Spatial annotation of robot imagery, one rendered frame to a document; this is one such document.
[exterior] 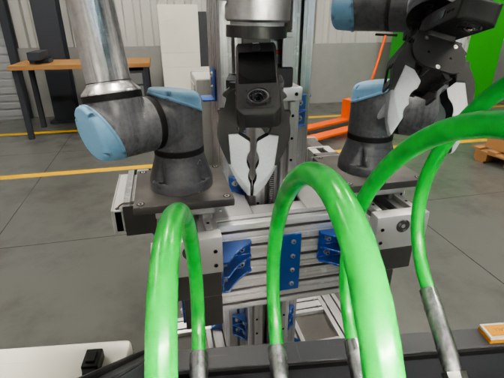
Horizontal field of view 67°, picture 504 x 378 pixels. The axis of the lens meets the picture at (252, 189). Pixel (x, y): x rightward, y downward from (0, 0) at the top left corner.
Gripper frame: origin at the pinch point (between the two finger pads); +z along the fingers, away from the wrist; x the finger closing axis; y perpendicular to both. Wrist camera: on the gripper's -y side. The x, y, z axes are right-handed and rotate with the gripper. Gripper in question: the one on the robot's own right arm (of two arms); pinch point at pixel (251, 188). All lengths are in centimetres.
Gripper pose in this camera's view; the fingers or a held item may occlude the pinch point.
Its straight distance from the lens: 50.4
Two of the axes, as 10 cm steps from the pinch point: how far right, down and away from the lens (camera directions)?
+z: -0.3, 9.0, 4.3
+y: 0.1, -4.3, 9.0
